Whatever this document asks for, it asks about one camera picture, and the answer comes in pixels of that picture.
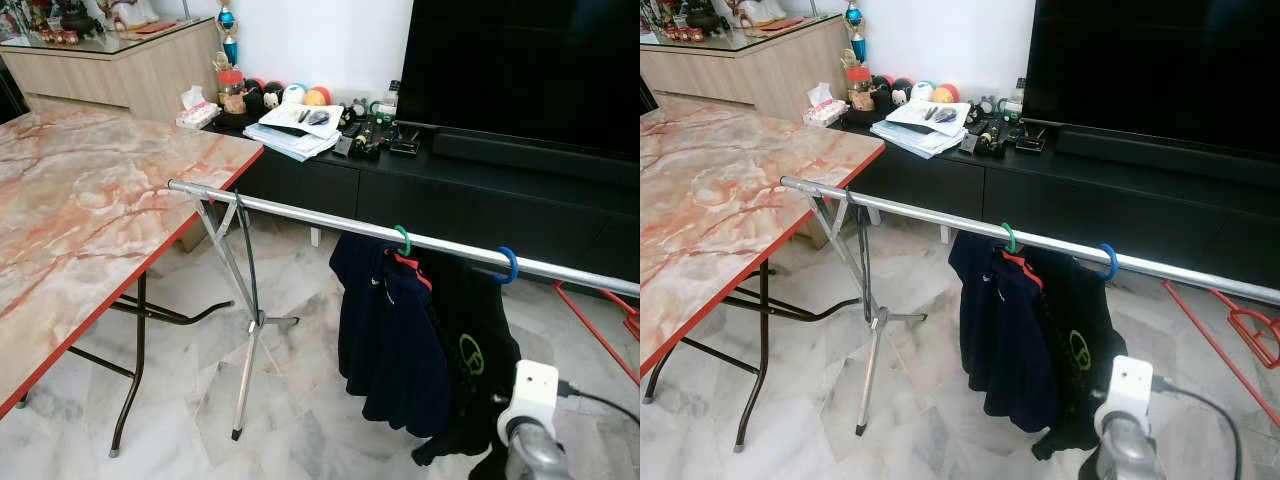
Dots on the black round plush toy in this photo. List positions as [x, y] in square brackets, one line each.
[893, 95]
[268, 98]

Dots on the navy shirt red collar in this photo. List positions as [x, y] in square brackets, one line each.
[1000, 340]
[385, 335]

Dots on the black television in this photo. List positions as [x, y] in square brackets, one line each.
[1150, 65]
[520, 70]

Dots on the black electronic gadgets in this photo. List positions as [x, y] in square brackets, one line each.
[370, 130]
[1000, 128]

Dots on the green hanger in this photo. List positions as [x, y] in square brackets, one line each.
[1009, 237]
[403, 240]

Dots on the blue hanger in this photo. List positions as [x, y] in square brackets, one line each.
[511, 265]
[1111, 262]

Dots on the red-lidded jar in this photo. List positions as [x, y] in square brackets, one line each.
[232, 95]
[858, 92]

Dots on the silver clothes rack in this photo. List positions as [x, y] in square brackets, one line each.
[300, 214]
[920, 214]

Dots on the orange ball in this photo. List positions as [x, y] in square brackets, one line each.
[318, 97]
[945, 93]

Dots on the red hanger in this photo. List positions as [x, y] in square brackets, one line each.
[1200, 327]
[585, 318]

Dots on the black soundbar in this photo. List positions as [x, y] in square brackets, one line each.
[1150, 155]
[520, 155]

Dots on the white figurine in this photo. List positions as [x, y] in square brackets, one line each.
[130, 10]
[760, 10]

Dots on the stack of papers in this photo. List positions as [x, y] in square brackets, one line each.
[915, 135]
[290, 135]

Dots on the white blue ball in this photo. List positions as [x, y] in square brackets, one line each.
[293, 94]
[921, 90]

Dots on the tissue box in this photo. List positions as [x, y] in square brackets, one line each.
[195, 115]
[823, 112]

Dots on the dark incense pot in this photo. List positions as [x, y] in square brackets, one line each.
[75, 18]
[700, 18]

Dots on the blue trophy ornament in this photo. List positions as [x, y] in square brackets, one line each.
[853, 15]
[227, 18]

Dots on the marble folding table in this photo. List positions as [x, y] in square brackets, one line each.
[730, 220]
[90, 220]

